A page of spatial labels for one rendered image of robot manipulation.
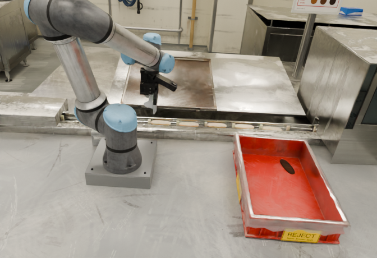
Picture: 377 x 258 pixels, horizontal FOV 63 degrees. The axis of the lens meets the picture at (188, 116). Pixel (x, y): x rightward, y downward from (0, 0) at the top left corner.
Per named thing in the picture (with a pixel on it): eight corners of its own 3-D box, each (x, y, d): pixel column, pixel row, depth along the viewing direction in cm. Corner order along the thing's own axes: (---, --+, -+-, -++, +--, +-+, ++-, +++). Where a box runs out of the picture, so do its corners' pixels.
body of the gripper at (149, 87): (141, 88, 145) (141, 64, 139) (159, 89, 146) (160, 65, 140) (139, 96, 139) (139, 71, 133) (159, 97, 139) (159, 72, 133)
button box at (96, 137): (91, 152, 139) (88, 132, 133) (95, 142, 146) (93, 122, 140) (109, 152, 139) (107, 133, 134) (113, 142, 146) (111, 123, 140)
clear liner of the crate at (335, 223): (242, 239, 100) (247, 219, 95) (229, 149, 142) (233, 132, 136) (344, 247, 100) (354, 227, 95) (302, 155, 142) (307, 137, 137)
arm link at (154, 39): (137, 34, 127) (151, 30, 133) (138, 59, 133) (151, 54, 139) (151, 38, 123) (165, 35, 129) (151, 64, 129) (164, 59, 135)
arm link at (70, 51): (102, 141, 116) (41, 0, 79) (78, 127, 124) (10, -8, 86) (124, 122, 123) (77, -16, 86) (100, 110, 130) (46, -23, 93)
